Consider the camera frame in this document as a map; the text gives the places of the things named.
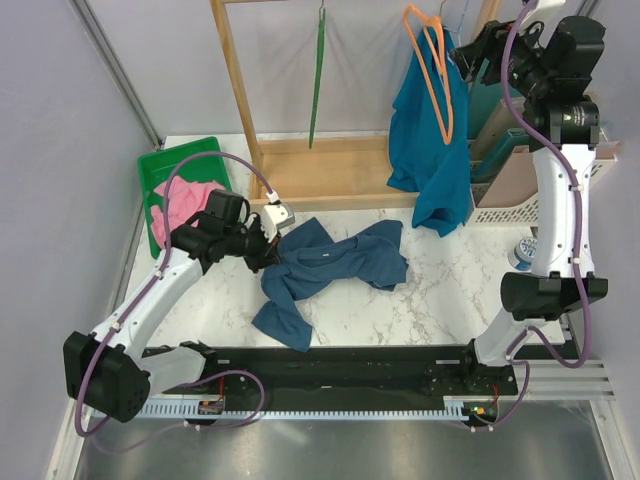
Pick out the beige folder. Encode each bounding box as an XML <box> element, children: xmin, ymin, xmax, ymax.
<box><xmin>470</xmin><ymin>99</ymin><xmax>520</xmax><ymax>162</ymax></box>

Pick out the dark blue t-shirt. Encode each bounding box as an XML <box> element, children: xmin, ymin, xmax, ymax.
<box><xmin>252</xmin><ymin>218</ymin><xmax>408</xmax><ymax>352</ymax></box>

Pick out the teal t-shirt on rack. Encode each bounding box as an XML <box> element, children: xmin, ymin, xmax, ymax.
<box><xmin>387</xmin><ymin>30</ymin><xmax>471</xmax><ymax>237</ymax></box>

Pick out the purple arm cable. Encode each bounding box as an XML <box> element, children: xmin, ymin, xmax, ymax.
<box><xmin>73</xmin><ymin>151</ymin><xmax>281</xmax><ymax>454</ymax></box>
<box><xmin>462</xmin><ymin>4</ymin><xmax>594</xmax><ymax>435</ymax></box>

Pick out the aluminium frame post left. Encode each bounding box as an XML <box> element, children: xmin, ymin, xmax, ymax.
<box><xmin>69</xmin><ymin>0</ymin><xmax>164</xmax><ymax>150</ymax></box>

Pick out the aluminium frame post right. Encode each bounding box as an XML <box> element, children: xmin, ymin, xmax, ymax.
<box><xmin>575</xmin><ymin>0</ymin><xmax>601</xmax><ymax>18</ymax></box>

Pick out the orange plastic hanger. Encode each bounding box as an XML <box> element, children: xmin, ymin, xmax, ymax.
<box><xmin>403</xmin><ymin>4</ymin><xmax>455</xmax><ymax>145</ymax></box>

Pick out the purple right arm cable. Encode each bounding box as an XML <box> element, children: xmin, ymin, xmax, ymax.
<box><xmin>462</xmin><ymin>4</ymin><xmax>594</xmax><ymax>435</ymax></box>

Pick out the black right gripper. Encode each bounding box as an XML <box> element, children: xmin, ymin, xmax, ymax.
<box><xmin>450</xmin><ymin>11</ymin><xmax>554</xmax><ymax>99</ymax></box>

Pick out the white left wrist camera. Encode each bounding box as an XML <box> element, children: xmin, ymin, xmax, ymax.
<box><xmin>260</xmin><ymin>202</ymin><xmax>295</xmax><ymax>241</ymax></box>

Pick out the green plastic hanger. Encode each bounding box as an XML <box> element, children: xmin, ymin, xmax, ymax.
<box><xmin>308</xmin><ymin>1</ymin><xmax>326</xmax><ymax>149</ymax></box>

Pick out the green plastic tray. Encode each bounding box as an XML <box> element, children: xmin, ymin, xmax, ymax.
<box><xmin>138</xmin><ymin>136</ymin><xmax>231</xmax><ymax>259</ymax></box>

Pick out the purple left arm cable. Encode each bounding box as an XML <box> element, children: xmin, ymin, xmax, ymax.
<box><xmin>73</xmin><ymin>151</ymin><xmax>281</xmax><ymax>454</ymax></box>

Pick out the aluminium frame post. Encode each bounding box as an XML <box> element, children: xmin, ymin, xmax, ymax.
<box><xmin>69</xmin><ymin>0</ymin><xmax>164</xmax><ymax>150</ymax></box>
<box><xmin>575</xmin><ymin>0</ymin><xmax>601</xmax><ymax>18</ymax></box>

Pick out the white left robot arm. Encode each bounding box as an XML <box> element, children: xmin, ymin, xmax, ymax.
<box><xmin>63</xmin><ymin>190</ymin><xmax>295</xmax><ymax>423</ymax></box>

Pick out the teal folder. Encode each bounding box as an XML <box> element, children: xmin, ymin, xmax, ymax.
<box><xmin>467</xmin><ymin>79</ymin><xmax>503</xmax><ymax>142</ymax></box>

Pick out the white perforated file organizer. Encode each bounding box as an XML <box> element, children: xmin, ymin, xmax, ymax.
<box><xmin>469</xmin><ymin>134</ymin><xmax>624</xmax><ymax>226</ymax></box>

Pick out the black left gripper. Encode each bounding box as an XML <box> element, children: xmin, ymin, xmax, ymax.
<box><xmin>223</xmin><ymin>215</ymin><xmax>283</xmax><ymax>274</ymax></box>

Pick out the wooden clothes rack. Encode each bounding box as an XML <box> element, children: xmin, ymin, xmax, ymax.
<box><xmin>209</xmin><ymin>0</ymin><xmax>503</xmax><ymax>214</ymax></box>

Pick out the white slotted cable duct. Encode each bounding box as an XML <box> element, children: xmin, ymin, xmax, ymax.
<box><xmin>136</xmin><ymin>395</ymin><xmax>498</xmax><ymax>421</ymax></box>

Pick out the pink folder front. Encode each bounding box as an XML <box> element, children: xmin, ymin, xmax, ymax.
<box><xmin>472</xmin><ymin>142</ymin><xmax>621</xmax><ymax>208</ymax></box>

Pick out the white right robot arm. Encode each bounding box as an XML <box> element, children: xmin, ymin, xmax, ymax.
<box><xmin>452</xmin><ymin>16</ymin><xmax>608</xmax><ymax>394</ymax></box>

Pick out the round blue patterned tin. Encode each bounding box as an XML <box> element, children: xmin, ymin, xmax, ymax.
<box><xmin>508</xmin><ymin>237</ymin><xmax>537</xmax><ymax>272</ymax></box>

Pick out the light blue wire hanger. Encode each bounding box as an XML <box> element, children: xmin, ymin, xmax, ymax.
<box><xmin>443</xmin><ymin>0</ymin><xmax>471</xmax><ymax>65</ymax></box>

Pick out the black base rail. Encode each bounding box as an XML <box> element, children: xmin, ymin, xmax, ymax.
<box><xmin>170</xmin><ymin>346</ymin><xmax>518</xmax><ymax>409</ymax></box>

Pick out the pink cloth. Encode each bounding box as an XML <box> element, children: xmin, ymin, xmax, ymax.
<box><xmin>150</xmin><ymin>176</ymin><xmax>225</xmax><ymax>248</ymax></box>

